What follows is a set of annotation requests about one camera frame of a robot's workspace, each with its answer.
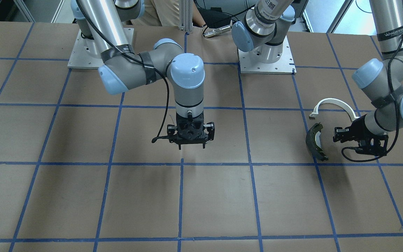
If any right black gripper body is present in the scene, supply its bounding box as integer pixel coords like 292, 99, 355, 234
167, 114, 215, 145

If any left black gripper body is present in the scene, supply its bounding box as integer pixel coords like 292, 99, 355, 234
333, 116, 388, 156

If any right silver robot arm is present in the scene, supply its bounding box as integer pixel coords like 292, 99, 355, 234
71, 0, 215, 146

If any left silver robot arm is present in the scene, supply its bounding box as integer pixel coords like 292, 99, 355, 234
232, 0, 403, 160

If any white curved plastic part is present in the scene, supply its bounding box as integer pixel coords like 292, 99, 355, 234
309, 98, 360, 122

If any green brake shoe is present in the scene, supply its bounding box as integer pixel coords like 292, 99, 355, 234
305, 122, 329, 161

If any person in beige shirt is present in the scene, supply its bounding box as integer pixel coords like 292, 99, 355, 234
132, 0, 205, 28

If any aluminium frame post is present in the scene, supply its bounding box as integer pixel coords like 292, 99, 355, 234
178, 0, 193, 33

